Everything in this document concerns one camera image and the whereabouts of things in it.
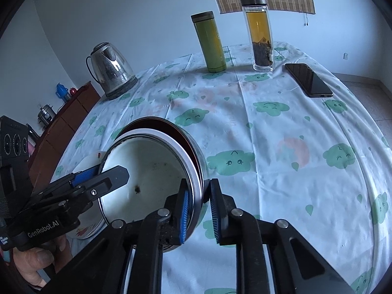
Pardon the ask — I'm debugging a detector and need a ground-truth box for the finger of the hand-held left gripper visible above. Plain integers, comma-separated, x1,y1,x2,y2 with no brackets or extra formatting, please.
31,164,101,197
37,165,130,212

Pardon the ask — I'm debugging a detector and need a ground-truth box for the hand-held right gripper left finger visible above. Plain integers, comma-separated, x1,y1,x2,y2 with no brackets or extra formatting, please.
55,179,191,294

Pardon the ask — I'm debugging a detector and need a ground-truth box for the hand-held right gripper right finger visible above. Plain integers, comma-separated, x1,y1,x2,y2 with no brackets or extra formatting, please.
209,178,356,294

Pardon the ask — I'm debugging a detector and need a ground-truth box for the white plate with red flowers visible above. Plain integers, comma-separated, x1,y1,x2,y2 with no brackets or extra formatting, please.
63,151,106,241

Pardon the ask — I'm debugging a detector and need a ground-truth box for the white floral enamel bowl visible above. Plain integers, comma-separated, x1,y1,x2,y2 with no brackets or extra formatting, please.
99,129,198,230

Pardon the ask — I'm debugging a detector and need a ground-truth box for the stainless steel bowl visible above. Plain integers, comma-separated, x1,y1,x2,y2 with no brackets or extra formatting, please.
110,116,210,253

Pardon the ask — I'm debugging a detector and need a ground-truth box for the person's left hand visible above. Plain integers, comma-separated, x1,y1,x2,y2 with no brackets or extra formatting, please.
12,236,67,286

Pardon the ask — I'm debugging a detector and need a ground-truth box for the brown wooden sideboard cabinet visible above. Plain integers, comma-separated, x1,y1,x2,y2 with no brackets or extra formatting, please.
27,81,101,178

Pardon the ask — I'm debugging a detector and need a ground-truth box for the steel cooking pot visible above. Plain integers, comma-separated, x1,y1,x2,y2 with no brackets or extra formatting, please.
37,104,56,126

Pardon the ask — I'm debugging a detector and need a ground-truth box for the white tablecloth with green clouds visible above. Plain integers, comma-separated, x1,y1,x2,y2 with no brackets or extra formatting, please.
53,41,391,294

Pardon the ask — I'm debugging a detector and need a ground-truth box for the stainless steel electric kettle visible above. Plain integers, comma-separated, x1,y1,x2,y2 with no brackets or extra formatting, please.
86,42,138,100

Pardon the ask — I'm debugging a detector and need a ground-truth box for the black smartphone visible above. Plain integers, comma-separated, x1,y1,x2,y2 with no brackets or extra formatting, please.
285,63,334,98

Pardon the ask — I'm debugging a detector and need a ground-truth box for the green thermos flask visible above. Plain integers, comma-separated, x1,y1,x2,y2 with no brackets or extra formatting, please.
191,11,227,73

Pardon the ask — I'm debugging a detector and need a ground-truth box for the glass tea bottle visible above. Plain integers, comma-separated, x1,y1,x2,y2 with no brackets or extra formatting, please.
239,0,275,72

